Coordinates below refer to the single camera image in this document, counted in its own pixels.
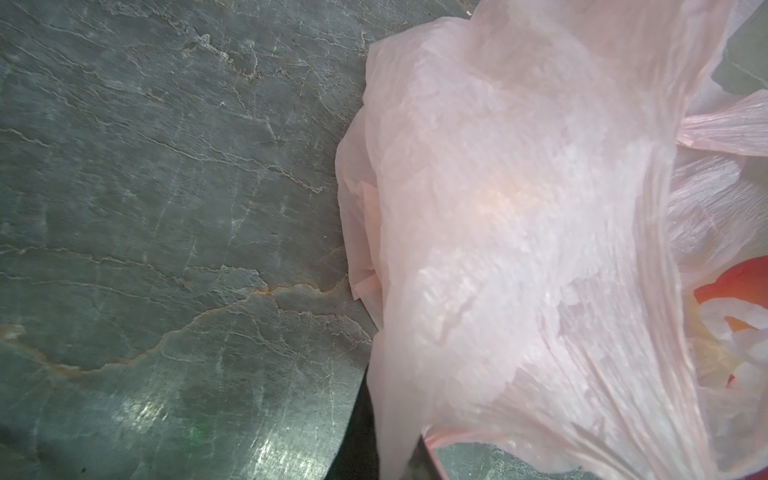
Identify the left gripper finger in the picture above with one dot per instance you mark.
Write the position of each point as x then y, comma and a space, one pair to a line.
357, 456

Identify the pink plastic bag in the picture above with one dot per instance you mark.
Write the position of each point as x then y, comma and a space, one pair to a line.
529, 198

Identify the red flower-shaped plate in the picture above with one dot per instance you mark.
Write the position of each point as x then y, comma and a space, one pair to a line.
746, 281

